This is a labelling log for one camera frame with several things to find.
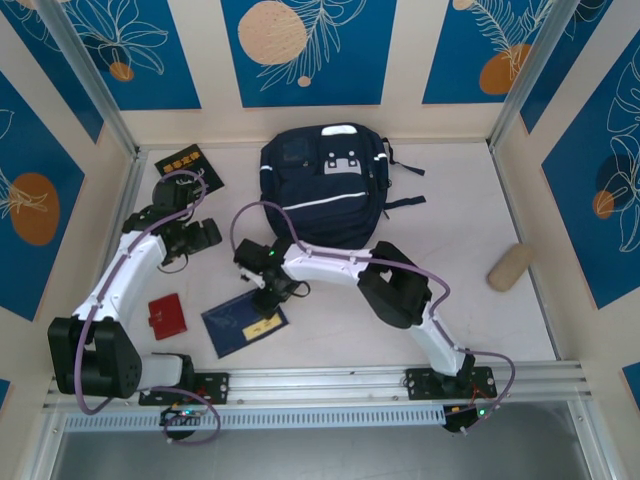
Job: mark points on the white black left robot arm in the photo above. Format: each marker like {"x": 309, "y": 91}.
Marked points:
{"x": 125, "y": 280}

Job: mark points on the black book yellow title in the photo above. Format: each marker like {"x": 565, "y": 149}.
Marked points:
{"x": 200, "y": 162}

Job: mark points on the long aluminium mounting rail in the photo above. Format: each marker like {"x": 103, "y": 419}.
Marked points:
{"x": 320, "y": 382}

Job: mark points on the aluminium frame post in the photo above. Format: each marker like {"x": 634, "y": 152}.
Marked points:
{"x": 550, "y": 65}
{"x": 86, "y": 65}

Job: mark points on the navy blue student backpack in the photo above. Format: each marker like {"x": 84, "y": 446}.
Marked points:
{"x": 320, "y": 200}

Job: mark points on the red wallet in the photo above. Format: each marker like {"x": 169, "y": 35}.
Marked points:
{"x": 167, "y": 317}

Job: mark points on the aluminium table side rail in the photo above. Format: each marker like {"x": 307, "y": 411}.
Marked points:
{"x": 131, "y": 185}
{"x": 506, "y": 192}

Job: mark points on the small controller circuit board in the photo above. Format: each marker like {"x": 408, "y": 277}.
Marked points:
{"x": 472, "y": 416}
{"x": 182, "y": 414}

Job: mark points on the beige pencil case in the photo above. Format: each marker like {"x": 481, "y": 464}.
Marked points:
{"x": 510, "y": 267}

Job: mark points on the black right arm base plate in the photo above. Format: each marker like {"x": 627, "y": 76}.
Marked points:
{"x": 420, "y": 382}

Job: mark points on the large blue book yellow label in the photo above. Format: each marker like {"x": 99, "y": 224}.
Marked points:
{"x": 235, "y": 330}

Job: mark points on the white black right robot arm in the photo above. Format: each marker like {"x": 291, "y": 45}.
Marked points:
{"x": 325, "y": 265}

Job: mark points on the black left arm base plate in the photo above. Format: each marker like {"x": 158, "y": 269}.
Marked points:
{"x": 215, "y": 387}

